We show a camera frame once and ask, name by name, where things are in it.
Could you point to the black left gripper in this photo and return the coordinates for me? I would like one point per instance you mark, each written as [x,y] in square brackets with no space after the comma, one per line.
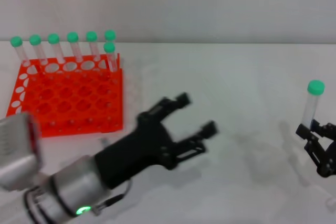
[136,153]

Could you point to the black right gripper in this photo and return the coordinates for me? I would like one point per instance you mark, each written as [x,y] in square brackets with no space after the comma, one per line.
[329,169]

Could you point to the white labelled green capped tube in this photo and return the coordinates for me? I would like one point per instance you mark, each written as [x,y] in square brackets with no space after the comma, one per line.
[316,88]

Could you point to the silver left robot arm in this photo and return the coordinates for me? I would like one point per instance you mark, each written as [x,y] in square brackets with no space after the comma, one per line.
[76,182]

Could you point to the green capped test tube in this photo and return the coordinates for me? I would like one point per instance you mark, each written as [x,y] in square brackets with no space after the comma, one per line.
[91,36]
[35,40]
[72,37]
[53,38]
[110,34]
[16,41]
[109,47]

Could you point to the orange test tube rack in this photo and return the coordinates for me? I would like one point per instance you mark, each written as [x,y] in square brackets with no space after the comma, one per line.
[78,98]

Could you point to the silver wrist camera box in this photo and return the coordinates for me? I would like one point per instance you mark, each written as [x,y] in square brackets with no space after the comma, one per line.
[18,150]

